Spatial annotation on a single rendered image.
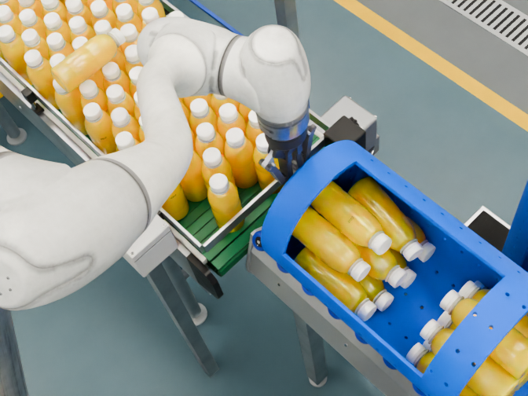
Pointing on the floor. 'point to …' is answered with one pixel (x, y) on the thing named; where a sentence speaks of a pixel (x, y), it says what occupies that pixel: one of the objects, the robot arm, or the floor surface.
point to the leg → (312, 353)
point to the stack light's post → (287, 15)
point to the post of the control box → (181, 318)
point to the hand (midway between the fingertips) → (293, 180)
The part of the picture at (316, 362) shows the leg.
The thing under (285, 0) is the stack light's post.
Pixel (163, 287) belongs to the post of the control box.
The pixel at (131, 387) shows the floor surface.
